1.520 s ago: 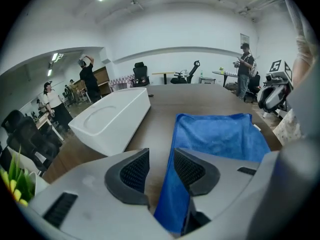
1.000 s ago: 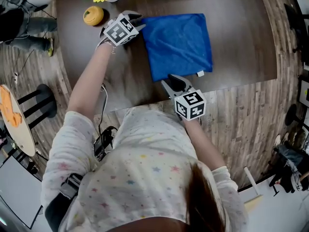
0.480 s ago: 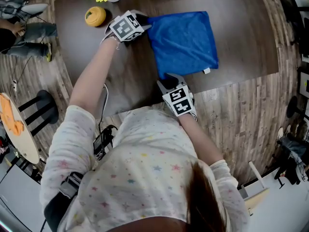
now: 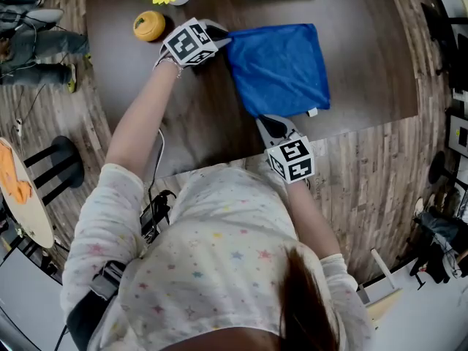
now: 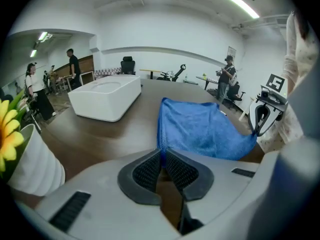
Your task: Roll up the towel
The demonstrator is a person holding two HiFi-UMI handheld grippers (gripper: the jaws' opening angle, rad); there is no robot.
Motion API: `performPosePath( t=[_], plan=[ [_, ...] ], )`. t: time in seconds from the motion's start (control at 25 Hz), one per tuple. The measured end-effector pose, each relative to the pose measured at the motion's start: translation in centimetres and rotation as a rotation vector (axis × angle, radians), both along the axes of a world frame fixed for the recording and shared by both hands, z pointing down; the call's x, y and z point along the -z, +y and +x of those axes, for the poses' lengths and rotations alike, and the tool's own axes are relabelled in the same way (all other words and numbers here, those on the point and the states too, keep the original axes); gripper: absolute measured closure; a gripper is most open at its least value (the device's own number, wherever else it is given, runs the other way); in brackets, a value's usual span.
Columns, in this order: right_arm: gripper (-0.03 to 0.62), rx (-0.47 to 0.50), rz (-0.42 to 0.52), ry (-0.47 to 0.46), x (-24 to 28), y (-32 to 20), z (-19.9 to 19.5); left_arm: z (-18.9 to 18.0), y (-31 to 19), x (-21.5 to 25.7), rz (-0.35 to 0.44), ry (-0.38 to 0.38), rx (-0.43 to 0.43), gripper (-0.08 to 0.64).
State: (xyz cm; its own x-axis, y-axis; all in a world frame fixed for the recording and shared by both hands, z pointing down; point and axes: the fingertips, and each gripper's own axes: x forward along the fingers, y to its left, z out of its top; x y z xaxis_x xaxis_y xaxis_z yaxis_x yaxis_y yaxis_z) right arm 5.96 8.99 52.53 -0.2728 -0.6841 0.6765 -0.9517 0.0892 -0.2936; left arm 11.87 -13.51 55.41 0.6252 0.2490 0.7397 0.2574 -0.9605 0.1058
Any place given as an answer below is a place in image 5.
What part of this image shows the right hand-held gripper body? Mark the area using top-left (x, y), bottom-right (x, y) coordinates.
top-left (256, 73), bottom-right (289, 108)

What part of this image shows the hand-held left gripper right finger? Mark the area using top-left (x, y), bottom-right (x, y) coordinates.
top-left (165, 148), bottom-right (271, 240)

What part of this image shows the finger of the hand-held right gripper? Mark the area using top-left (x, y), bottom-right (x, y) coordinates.
top-left (257, 104), bottom-right (284, 138)
top-left (249, 100), bottom-right (264, 135)

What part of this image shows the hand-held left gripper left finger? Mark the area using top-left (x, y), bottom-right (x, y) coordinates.
top-left (33, 148), bottom-right (181, 240)

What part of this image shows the blue towel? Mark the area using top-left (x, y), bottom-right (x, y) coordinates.
top-left (156, 97), bottom-right (258, 169)

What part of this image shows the black office chair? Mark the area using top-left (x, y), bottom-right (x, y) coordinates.
top-left (120, 56), bottom-right (137, 76)
top-left (223, 82), bottom-right (246, 110)

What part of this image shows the white star-print shirt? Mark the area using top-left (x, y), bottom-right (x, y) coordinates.
top-left (257, 11), bottom-right (320, 153)

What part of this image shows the potted artificial sunflower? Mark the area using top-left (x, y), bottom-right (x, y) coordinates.
top-left (0, 88), bottom-right (67, 198)

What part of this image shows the white plastic box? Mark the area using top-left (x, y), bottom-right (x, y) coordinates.
top-left (67, 74), bottom-right (142, 123)

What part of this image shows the yellow-top table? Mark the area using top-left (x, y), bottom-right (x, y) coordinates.
top-left (139, 68), bottom-right (162, 80)

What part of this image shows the checkered cloth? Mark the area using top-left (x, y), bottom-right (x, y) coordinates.
top-left (94, 68), bottom-right (123, 77)

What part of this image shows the wooden partition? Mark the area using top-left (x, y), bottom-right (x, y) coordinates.
top-left (53, 55), bottom-right (95, 79)

